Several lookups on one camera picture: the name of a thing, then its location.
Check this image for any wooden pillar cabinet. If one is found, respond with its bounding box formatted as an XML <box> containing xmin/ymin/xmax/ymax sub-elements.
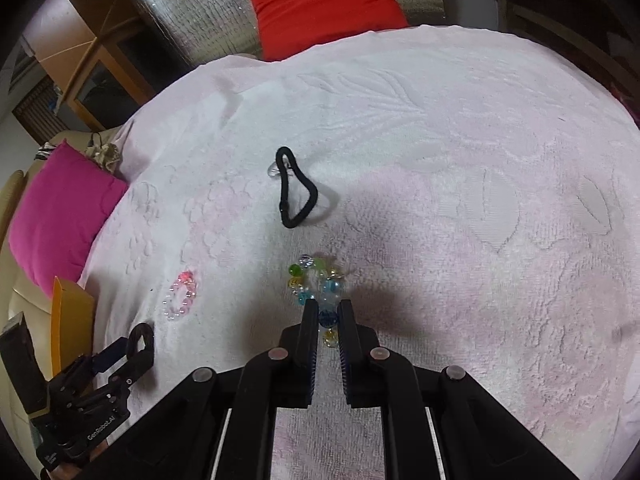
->
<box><xmin>22</xmin><ymin>0</ymin><xmax>157</xmax><ymax>132</ymax></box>

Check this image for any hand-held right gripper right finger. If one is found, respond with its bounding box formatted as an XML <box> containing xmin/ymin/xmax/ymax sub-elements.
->
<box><xmin>337</xmin><ymin>300</ymin><xmax>581</xmax><ymax>480</ymax></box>

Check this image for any white embossed towel blanket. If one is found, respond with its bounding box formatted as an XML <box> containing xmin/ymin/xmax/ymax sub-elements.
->
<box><xmin>77</xmin><ymin>22</ymin><xmax>640</xmax><ymax>480</ymax></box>

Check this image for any red cushion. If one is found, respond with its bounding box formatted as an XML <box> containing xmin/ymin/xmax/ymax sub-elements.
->
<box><xmin>243</xmin><ymin>0</ymin><xmax>411</xmax><ymax>63</ymax></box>

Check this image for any wooden side shelf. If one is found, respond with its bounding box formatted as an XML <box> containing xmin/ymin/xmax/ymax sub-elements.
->
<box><xmin>494</xmin><ymin>0</ymin><xmax>640</xmax><ymax>127</ymax></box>

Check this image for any pink bead bracelet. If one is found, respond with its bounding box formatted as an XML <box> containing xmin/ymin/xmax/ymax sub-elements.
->
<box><xmin>162</xmin><ymin>269</ymin><xmax>199</xmax><ymax>320</ymax></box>

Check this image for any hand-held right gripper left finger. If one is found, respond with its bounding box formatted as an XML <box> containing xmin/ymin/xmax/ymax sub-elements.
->
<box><xmin>90</xmin><ymin>300</ymin><xmax>321</xmax><ymax>480</ymax></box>

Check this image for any black hair tie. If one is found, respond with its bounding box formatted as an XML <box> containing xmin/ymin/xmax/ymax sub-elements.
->
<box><xmin>275</xmin><ymin>146</ymin><xmax>320</xmax><ymax>228</ymax></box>

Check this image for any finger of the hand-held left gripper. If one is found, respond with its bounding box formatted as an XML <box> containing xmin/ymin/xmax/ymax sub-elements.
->
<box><xmin>92</xmin><ymin>337</ymin><xmax>130</xmax><ymax>368</ymax></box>
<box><xmin>112</xmin><ymin>324</ymin><xmax>155</xmax><ymax>386</ymax></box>

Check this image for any beige leather sofa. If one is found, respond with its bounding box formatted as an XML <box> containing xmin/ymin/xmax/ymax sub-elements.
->
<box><xmin>0</xmin><ymin>127</ymin><xmax>127</xmax><ymax>461</ymax></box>

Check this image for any small floral cloth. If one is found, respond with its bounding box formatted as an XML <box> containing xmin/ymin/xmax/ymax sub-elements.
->
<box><xmin>85</xmin><ymin>142</ymin><xmax>122</xmax><ymax>172</ymax></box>

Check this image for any colourful glass bead bracelet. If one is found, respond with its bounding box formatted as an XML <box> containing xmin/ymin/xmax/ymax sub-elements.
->
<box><xmin>287</xmin><ymin>254</ymin><xmax>346</xmax><ymax>349</ymax></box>

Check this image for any magenta cushion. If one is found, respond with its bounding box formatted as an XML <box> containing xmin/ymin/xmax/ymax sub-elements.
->
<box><xmin>7</xmin><ymin>140</ymin><xmax>131</xmax><ymax>299</ymax></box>

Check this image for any orange cardboard box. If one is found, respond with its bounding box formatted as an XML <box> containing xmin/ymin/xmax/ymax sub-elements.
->
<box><xmin>51</xmin><ymin>276</ymin><xmax>96</xmax><ymax>379</ymax></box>

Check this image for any silver foil insulation sheet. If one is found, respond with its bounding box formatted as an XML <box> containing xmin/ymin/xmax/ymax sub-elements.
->
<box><xmin>127</xmin><ymin>0</ymin><xmax>449</xmax><ymax>69</ymax></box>

